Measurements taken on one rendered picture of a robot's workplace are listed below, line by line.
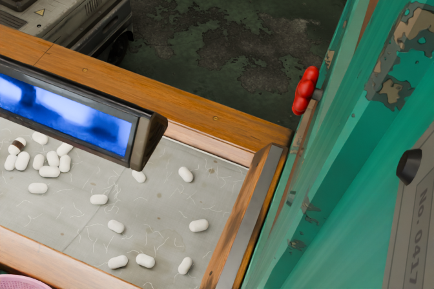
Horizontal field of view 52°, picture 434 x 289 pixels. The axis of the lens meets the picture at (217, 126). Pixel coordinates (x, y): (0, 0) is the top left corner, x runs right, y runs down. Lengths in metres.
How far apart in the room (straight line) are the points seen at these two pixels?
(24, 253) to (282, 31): 1.81
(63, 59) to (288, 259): 0.92
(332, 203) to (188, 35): 2.11
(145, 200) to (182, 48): 1.40
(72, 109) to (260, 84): 1.57
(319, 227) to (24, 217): 0.76
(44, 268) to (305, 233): 0.67
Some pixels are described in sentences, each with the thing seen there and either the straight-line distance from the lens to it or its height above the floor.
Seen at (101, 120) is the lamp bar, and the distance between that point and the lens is 0.54.
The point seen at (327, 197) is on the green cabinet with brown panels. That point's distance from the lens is 0.16.
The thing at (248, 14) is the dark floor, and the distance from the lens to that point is 2.41.
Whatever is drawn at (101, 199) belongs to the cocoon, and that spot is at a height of 0.76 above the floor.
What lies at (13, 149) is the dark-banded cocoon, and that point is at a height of 0.76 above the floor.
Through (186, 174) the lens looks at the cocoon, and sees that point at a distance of 0.87.
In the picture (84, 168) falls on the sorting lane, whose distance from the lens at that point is 0.92.
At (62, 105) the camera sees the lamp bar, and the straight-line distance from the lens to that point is 0.56.
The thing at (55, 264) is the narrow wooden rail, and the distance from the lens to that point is 0.81.
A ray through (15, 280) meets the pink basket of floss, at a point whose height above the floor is 0.76.
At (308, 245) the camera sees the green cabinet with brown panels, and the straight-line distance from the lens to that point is 0.19.
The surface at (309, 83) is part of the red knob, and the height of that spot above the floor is 1.26.
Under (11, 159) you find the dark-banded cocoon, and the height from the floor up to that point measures 0.76.
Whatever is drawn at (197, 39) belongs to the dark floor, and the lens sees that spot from 2.23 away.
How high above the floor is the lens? 1.51
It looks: 53 degrees down
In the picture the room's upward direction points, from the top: 8 degrees clockwise
